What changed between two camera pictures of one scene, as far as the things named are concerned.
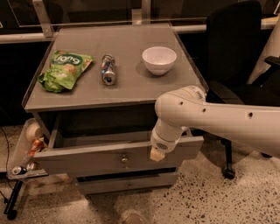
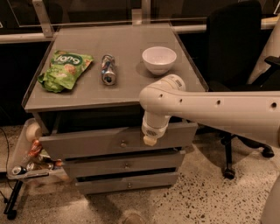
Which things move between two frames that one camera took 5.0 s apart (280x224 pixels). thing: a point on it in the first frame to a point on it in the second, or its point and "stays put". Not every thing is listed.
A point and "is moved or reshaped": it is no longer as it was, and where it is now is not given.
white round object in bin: x=34 y=131 stays put
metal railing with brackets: x=140 y=17 stays put
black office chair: x=234 y=50 stays put
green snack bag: x=64 y=70 stays put
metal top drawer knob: x=124 y=159 to x=123 y=144
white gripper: x=164 y=143 to x=150 y=131
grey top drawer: x=101 y=152 is moved or reshaped
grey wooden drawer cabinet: x=92 y=100 stays put
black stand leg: x=11 y=213 stays put
